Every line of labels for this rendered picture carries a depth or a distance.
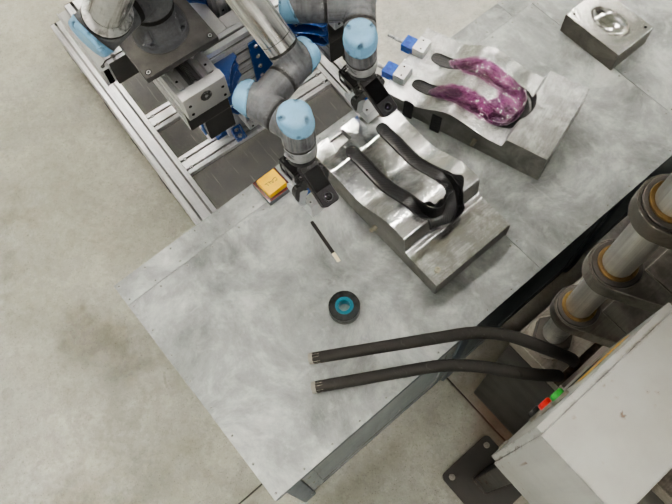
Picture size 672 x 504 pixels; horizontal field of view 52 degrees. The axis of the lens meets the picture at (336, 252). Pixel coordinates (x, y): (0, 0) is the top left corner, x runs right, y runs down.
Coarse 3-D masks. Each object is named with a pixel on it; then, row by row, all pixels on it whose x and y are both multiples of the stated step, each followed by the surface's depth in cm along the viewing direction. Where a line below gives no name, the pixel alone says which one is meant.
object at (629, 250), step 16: (656, 192) 102; (624, 240) 114; (640, 240) 110; (608, 256) 122; (624, 256) 117; (640, 256) 115; (608, 272) 124; (624, 272) 122; (576, 288) 141; (576, 304) 142; (592, 304) 138; (544, 320) 169; (544, 336) 168; (560, 336) 161
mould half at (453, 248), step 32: (352, 128) 186; (320, 160) 183; (384, 160) 183; (448, 160) 178; (352, 192) 179; (416, 192) 174; (384, 224) 173; (416, 224) 170; (480, 224) 177; (416, 256) 174; (448, 256) 174
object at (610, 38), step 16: (592, 0) 202; (608, 0) 202; (576, 16) 200; (592, 16) 201; (608, 16) 201; (624, 16) 199; (576, 32) 202; (592, 32) 197; (608, 32) 200; (624, 32) 199; (640, 32) 197; (592, 48) 200; (608, 48) 195; (624, 48) 195; (608, 64) 199
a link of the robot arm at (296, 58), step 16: (240, 0) 138; (256, 0) 139; (240, 16) 141; (256, 16) 140; (272, 16) 142; (256, 32) 143; (272, 32) 143; (288, 32) 145; (272, 48) 145; (288, 48) 145; (304, 48) 148; (272, 64) 149; (288, 64) 147; (304, 64) 148; (304, 80) 151
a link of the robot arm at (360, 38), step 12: (348, 24) 149; (360, 24) 148; (372, 24) 149; (348, 36) 148; (360, 36) 148; (372, 36) 148; (348, 48) 150; (360, 48) 148; (372, 48) 150; (348, 60) 156; (360, 60) 153; (372, 60) 155
